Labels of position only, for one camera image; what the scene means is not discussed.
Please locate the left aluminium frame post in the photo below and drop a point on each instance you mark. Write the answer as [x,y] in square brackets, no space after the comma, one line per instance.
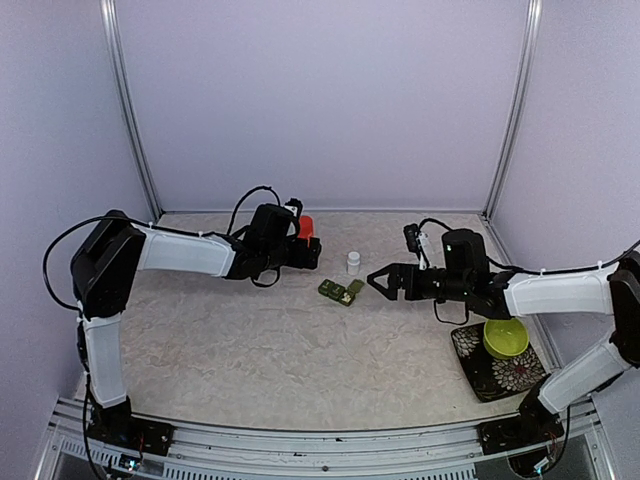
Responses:
[110,23]

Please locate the right aluminium frame post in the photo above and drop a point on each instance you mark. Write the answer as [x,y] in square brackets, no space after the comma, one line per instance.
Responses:
[517,106]

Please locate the white pill bottle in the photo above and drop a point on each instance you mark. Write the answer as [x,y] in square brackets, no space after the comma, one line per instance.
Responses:
[353,262]

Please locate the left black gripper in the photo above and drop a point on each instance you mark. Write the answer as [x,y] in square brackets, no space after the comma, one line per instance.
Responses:
[301,260]

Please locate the aluminium frame post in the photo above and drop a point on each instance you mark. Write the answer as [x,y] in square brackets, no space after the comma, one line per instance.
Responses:
[110,23]
[517,106]

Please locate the red pill bottle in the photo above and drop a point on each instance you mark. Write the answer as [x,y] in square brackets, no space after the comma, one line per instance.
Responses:
[306,230]

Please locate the aluminium front rail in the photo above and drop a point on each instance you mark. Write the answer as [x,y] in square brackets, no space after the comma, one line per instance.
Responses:
[207,451]

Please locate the green weekly pill organizer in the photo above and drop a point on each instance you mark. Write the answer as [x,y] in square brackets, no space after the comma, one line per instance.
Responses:
[344,295]

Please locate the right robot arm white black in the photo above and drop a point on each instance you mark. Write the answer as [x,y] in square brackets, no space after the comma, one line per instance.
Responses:
[610,288]

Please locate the lime green bowl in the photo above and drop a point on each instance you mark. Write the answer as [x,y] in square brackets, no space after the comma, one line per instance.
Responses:
[504,339]

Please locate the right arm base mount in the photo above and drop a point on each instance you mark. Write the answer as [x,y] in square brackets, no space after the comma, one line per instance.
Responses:
[514,433]

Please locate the black floral square plate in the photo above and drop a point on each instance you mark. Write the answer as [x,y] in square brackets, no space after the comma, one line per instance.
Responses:
[490,378]

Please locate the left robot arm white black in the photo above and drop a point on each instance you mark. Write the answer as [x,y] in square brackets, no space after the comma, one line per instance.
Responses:
[104,268]

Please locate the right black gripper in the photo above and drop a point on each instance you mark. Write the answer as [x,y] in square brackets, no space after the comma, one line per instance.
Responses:
[398,271]

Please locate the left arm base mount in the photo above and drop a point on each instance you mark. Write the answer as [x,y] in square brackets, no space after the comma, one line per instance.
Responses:
[133,433]

